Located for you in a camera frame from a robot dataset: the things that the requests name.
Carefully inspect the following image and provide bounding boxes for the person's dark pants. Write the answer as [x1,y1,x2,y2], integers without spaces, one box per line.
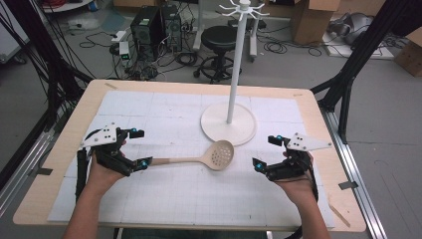
[113,227,274,239]

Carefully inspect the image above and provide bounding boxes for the aluminium rail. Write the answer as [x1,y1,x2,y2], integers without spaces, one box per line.
[319,107,388,239]
[0,128,57,218]

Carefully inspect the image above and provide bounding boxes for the white grid mat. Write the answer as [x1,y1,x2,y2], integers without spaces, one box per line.
[47,90,335,229]

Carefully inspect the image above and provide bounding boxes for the white utensil rack stand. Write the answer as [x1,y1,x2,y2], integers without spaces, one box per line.
[200,0,271,147]

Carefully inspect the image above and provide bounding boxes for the beige slotted spoon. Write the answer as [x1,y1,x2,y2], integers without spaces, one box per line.
[149,139,235,172]

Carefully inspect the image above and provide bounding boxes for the tall cardboard box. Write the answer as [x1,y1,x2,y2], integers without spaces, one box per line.
[290,0,341,46]

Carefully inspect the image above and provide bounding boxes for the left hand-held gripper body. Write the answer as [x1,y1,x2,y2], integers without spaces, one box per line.
[81,122,137,177]

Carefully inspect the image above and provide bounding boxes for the black sleeved left gripper cable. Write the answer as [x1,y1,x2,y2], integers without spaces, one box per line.
[75,128,101,204]

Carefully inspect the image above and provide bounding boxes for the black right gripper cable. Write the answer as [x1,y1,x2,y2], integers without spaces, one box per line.
[286,155,320,239]

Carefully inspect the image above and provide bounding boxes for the slim black computer tower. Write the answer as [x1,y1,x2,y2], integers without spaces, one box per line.
[160,4,184,53]

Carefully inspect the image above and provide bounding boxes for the white power box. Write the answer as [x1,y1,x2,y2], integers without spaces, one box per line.
[117,41,131,68]

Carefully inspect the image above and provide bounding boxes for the white power strip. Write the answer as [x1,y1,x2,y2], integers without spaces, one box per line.
[110,30,127,44]

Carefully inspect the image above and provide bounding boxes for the grey bundled equipment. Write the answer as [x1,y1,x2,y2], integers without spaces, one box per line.
[327,12,375,46]

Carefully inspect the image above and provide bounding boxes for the coiled black floor cable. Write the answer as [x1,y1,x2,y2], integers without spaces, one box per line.
[263,39,291,56]

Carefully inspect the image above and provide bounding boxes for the black round stool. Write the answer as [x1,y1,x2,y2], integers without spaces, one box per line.
[192,25,243,85]

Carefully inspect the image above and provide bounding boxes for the person's left hand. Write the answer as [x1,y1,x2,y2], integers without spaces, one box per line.
[84,139,128,197]

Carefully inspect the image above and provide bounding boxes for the person's right hand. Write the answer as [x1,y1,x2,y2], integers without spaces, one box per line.
[274,150,318,207]

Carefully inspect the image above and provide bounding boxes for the thin wooden stick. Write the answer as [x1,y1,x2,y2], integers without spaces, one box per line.
[327,202,351,229]

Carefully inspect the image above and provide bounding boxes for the large black computer tower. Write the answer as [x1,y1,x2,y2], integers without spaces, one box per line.
[129,5,164,62]

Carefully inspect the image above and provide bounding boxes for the black metal frame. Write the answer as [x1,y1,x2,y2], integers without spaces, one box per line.
[0,0,95,192]
[310,0,422,144]

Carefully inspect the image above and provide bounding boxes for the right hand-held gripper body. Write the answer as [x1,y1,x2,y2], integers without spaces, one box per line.
[265,131,333,182]

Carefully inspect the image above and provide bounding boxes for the small cardboard box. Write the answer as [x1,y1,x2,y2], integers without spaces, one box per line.
[393,27,422,79]

